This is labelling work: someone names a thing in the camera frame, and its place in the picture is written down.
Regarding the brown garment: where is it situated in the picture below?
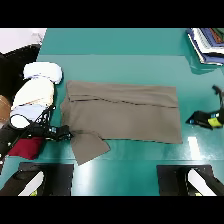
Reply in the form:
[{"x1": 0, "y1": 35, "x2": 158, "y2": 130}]
[{"x1": 0, "y1": 94, "x2": 13, "y2": 130}]

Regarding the black cable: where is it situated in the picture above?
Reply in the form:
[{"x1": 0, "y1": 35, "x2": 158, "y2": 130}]
[{"x1": 9, "y1": 105, "x2": 57, "y2": 135}]

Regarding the cream garment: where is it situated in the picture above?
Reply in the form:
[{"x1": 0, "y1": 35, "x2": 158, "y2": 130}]
[{"x1": 11, "y1": 77, "x2": 56, "y2": 110}]

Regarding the red garment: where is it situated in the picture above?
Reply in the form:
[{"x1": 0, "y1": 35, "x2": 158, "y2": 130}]
[{"x1": 6, "y1": 136, "x2": 45, "y2": 161}]

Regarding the white folded garment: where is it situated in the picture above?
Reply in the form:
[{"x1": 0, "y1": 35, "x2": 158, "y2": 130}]
[{"x1": 191, "y1": 27, "x2": 224, "y2": 56}]

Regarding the light blue garment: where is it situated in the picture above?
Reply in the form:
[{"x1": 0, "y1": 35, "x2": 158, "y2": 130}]
[{"x1": 9, "y1": 104, "x2": 48, "y2": 130}]

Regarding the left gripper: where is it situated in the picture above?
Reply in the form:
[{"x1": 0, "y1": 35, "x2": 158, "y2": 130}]
[{"x1": 49, "y1": 124, "x2": 73, "y2": 142}]

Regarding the grey-brown T-shirt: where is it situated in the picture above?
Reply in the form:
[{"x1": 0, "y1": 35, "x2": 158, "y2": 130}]
[{"x1": 59, "y1": 79, "x2": 184, "y2": 167}]

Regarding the navy garment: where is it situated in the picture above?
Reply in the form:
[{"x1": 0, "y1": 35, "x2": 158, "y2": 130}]
[{"x1": 199, "y1": 27, "x2": 224, "y2": 46}]

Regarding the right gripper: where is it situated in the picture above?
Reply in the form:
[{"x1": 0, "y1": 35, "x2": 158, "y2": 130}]
[{"x1": 185, "y1": 109, "x2": 224, "y2": 131}]

